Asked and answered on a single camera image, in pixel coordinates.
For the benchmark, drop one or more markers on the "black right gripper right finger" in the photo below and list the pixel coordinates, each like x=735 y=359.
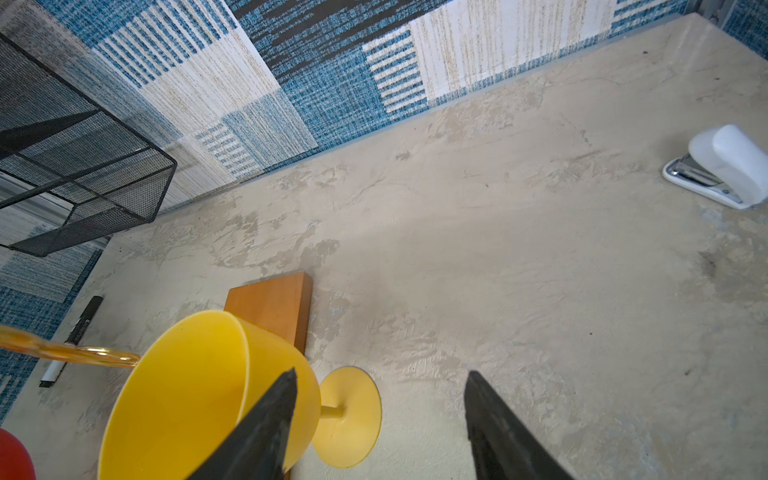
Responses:
x=502 y=447

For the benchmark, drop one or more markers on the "white stapler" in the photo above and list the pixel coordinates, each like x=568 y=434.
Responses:
x=724 y=165

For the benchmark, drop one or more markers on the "black mesh shelf rack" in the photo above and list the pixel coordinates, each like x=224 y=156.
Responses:
x=57 y=142

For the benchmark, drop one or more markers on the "red plastic wine glass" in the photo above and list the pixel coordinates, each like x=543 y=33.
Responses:
x=16 y=463

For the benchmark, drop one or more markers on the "gold wire wine glass rack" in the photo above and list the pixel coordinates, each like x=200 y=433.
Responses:
x=264 y=312

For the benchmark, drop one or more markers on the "yellow plastic wine glass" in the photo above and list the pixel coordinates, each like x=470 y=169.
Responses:
x=350 y=418

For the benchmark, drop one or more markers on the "black marker pen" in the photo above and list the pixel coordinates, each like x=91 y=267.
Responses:
x=55 y=368

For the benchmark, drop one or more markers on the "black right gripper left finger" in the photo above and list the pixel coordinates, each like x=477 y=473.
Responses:
x=256 y=448

